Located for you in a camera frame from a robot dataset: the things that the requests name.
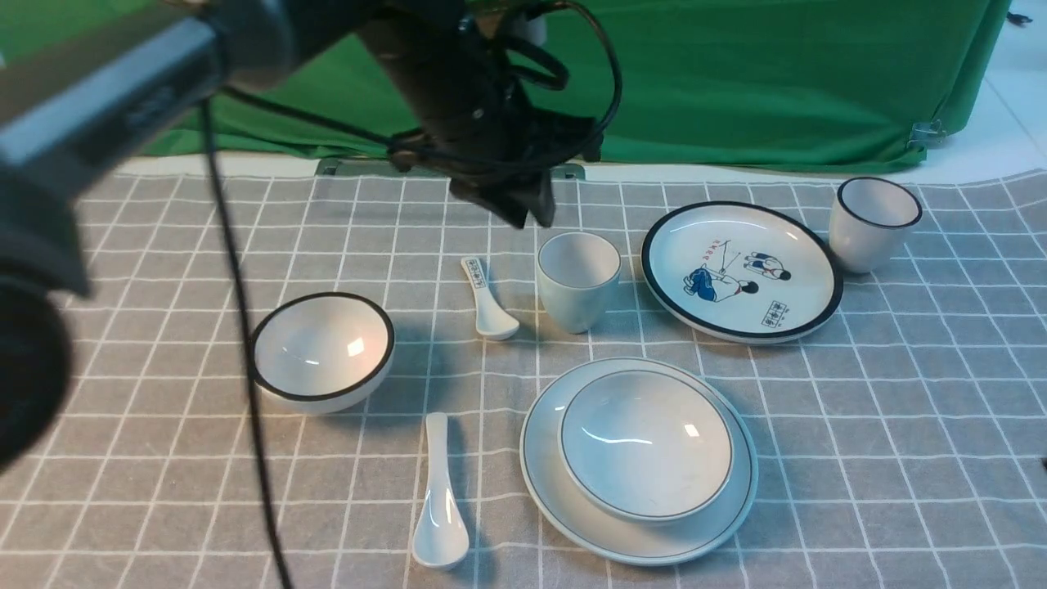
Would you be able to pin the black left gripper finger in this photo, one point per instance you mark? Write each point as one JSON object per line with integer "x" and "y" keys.
{"x": 496, "y": 195}

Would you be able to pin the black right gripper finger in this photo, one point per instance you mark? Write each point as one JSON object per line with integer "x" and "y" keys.
{"x": 539, "y": 198}

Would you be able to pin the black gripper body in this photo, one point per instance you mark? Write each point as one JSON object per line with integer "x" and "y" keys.
{"x": 477, "y": 121}

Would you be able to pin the pale blue cup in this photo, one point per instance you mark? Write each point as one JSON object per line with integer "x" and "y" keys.
{"x": 577, "y": 275}

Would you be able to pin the pale blue shallow bowl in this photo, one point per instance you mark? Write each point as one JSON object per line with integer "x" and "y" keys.
{"x": 646, "y": 445}

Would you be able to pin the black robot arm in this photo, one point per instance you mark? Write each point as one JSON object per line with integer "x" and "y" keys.
{"x": 73, "y": 113}

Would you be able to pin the small white patterned spoon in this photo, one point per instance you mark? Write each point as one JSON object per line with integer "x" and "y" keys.
{"x": 491, "y": 321}

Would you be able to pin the black-rimmed illustrated plate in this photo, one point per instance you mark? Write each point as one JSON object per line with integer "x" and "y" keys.
{"x": 741, "y": 272}

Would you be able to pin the white black-rimmed bowl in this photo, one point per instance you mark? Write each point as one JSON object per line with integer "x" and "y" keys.
{"x": 322, "y": 353}

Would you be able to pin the pale blue large plate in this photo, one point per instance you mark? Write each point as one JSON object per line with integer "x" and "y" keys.
{"x": 629, "y": 541}

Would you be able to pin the white black-rimmed cup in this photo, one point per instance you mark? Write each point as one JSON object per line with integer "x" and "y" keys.
{"x": 870, "y": 221}

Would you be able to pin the green backdrop cloth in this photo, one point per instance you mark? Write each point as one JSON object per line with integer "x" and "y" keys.
{"x": 787, "y": 85}

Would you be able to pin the large white ceramic spoon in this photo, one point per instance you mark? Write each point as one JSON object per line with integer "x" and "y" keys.
{"x": 440, "y": 539}

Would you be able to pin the metal backdrop clip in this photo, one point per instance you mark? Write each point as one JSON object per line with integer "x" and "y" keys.
{"x": 927, "y": 135}

